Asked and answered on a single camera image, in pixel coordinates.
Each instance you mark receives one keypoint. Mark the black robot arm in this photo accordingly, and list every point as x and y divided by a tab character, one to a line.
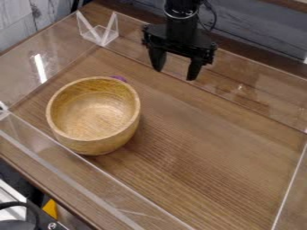
182	16

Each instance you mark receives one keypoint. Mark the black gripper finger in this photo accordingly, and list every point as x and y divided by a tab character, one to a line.
158	57
194	68

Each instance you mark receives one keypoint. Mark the clear acrylic tray walls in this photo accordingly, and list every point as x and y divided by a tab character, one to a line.
217	161

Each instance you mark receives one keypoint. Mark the purple eggplant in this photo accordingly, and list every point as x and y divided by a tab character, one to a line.
119	78

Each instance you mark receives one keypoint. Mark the brown wooden bowl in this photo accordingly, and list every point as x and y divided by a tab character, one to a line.
94	114

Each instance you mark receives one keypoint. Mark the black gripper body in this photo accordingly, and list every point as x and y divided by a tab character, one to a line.
187	45

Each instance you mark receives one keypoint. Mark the black device with yellow label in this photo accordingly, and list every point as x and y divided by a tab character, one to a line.
40	219

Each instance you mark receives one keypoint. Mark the clear acrylic corner bracket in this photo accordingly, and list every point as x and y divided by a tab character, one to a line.
102	35

